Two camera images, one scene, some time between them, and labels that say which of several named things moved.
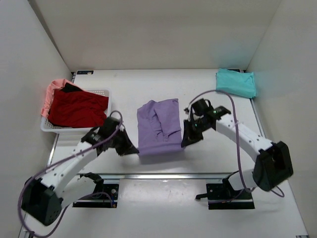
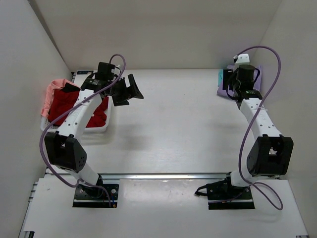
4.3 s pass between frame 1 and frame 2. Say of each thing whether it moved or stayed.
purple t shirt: moved
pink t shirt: stayed
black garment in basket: stayed
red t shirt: stayed
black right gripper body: moved
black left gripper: moved
